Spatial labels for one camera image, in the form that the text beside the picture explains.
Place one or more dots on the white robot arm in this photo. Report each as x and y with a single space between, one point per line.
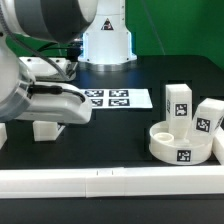
22 97

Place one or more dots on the white round stool seat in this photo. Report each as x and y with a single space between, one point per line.
166 148

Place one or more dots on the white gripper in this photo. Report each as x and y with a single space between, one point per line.
52 99

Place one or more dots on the white marker tag sheet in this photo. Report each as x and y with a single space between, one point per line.
119 98

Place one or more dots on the white U-shaped fence frame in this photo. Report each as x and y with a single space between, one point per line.
108 182

